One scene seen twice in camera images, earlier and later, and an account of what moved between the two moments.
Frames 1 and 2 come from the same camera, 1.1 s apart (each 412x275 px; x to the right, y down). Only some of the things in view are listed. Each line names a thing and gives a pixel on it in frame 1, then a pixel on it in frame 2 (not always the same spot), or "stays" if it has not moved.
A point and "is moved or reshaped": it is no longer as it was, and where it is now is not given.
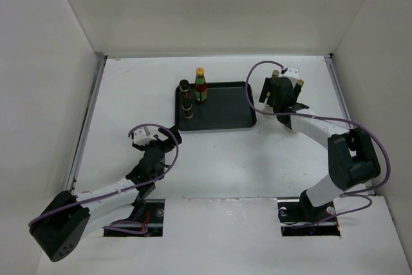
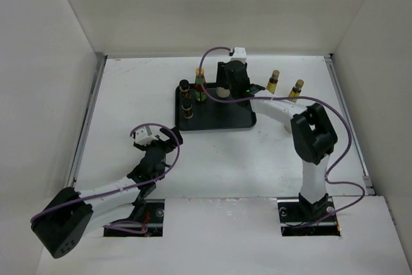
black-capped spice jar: x=186 y=105 stays
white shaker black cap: x=267 y=107 is moved or reshaped
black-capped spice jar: x=185 y=93 stays
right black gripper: x=265 y=90 -> x=221 y=75
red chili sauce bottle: x=200 y=86 stays
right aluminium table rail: x=340 y=92 stays
